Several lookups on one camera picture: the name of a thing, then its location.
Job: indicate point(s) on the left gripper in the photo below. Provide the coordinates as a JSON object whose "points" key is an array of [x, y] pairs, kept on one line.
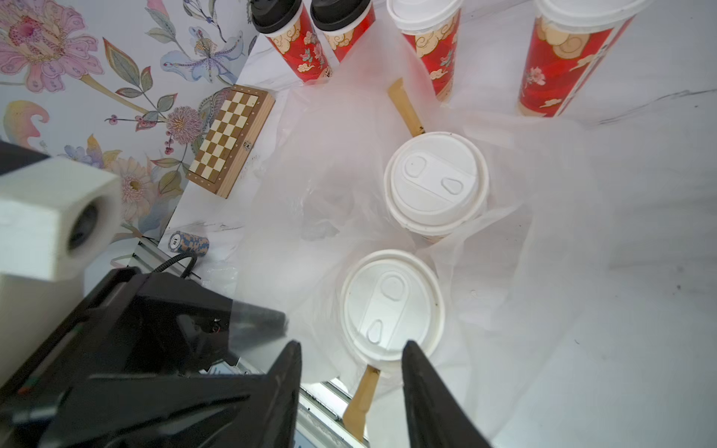
{"points": [[138, 324]]}

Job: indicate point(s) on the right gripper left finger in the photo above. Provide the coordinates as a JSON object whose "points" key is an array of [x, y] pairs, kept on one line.
{"points": [[247, 410]]}

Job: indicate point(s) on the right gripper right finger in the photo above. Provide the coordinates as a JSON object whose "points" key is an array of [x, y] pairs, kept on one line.
{"points": [[434, 418]]}

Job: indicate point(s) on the white lid beige cup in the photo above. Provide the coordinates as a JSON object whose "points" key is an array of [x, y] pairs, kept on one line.
{"points": [[387, 299]]}

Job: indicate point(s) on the clear plastic carrier bag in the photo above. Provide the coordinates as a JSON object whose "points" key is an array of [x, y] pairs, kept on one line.
{"points": [[513, 279]]}

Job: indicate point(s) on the white lid floral cup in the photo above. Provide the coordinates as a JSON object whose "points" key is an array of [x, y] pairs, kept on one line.
{"points": [[435, 183]]}

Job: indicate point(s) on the white lid red back cup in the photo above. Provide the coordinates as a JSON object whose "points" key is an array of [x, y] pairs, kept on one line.
{"points": [[568, 41]]}

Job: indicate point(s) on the white lid red cup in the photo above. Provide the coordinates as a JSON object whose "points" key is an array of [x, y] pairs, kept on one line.
{"points": [[568, 41], [431, 27]]}

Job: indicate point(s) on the wooden chessboard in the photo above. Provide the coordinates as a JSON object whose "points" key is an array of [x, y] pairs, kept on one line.
{"points": [[236, 118]]}

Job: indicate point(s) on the black lid red cup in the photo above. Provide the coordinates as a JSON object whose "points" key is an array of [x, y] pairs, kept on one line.
{"points": [[342, 22], [288, 27]]}

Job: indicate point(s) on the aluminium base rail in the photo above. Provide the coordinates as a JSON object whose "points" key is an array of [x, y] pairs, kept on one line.
{"points": [[319, 423]]}

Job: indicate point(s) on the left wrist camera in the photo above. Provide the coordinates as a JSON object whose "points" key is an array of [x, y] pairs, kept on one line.
{"points": [[57, 217]]}

